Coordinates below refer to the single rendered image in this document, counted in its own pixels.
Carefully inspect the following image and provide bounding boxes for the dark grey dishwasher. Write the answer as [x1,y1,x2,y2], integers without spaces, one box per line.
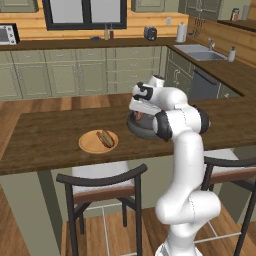
[188,66,222,101]

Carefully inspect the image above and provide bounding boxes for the white microwave oven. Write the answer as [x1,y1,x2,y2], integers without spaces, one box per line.
[0,23,21,46]

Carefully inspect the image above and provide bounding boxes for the dark wooden chair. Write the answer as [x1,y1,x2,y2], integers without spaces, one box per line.
[55,161,149,256]
[199,148,256,256]

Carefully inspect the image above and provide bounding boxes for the steel sink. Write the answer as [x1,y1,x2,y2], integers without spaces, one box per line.
[173,43,229,62]

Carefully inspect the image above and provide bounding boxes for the black framed window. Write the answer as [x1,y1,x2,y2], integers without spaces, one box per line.
[41,0,129,31]

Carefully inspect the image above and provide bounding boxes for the dark grey bowl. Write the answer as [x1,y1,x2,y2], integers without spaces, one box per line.
[126,111,165,141]

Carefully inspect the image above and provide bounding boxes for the round wooden plate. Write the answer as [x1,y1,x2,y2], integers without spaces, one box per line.
[78,129,120,155]

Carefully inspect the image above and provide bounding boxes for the white paper towel roll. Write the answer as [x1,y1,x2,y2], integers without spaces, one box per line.
[175,21,189,44]

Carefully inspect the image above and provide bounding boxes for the brown bun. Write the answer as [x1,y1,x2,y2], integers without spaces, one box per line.
[100,129,116,148]

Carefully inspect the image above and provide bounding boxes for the hanging kitchen tools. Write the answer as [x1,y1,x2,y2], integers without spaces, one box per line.
[187,16,206,38]

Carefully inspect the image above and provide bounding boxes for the steel tap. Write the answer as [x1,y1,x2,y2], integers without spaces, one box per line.
[206,37,216,52]

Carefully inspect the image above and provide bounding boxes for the red jar with lid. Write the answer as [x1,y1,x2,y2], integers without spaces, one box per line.
[230,7,241,23]

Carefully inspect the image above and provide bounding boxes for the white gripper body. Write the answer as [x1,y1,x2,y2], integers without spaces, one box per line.
[128,98,162,117]

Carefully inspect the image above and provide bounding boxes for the dark green wall cupboard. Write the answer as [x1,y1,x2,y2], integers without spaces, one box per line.
[177,0,224,22]

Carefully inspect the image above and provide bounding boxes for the pale green bottle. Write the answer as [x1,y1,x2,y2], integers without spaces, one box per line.
[103,22,110,41]

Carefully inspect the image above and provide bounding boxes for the black toaster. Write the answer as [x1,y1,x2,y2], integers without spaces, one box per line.
[143,25,158,42]

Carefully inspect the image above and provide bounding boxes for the white soap dispenser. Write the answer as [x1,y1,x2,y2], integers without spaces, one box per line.
[227,45,237,63]

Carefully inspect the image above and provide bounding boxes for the long green base cupboard run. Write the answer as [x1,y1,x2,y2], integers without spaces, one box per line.
[0,46,168,102]

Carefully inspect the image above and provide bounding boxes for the dark brown sausage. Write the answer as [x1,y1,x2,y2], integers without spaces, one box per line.
[95,131,108,148]

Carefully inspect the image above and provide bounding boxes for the green cupboard run with sink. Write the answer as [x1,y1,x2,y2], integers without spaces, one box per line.
[164,46,242,101]

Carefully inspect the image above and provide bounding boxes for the pale grey canister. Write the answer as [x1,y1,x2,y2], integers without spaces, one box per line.
[241,4,251,21]

